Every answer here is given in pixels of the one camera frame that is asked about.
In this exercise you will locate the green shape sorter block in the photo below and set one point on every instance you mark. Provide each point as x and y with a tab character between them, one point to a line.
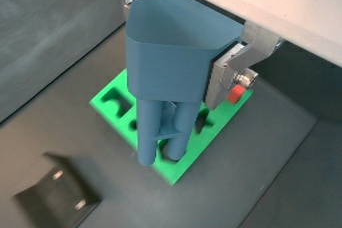
115	104

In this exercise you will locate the black curved fixture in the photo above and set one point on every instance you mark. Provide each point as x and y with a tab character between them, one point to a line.
62	199

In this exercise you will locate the red rounded block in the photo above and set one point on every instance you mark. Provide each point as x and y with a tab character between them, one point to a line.
235	94

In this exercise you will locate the blue three prong object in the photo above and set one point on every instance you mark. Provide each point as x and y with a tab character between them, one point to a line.
174	37

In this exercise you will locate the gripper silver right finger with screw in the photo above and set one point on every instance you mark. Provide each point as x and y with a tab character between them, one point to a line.
231	67

